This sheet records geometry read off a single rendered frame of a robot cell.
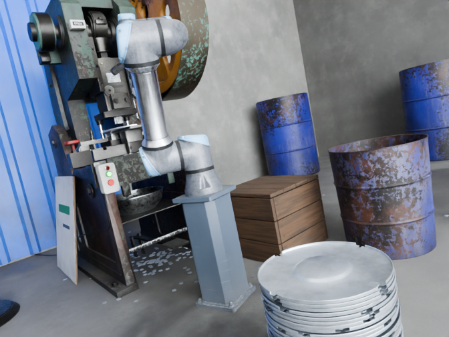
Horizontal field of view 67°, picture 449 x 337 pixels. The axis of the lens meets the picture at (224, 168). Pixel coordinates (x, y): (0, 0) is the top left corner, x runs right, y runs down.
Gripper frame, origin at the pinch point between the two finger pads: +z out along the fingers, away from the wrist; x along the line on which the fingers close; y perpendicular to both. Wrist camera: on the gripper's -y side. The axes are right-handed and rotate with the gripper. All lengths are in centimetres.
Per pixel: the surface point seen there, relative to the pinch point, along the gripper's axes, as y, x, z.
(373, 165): 77, -82, 20
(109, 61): -4.7, 31.2, -10.4
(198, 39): 41.8, 16.3, -19.3
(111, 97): -8.5, 19.7, 6.2
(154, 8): 30, 56, -33
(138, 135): 0.5, 6.3, 24.6
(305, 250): 18, -114, 14
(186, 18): 35.8, 16.2, -30.3
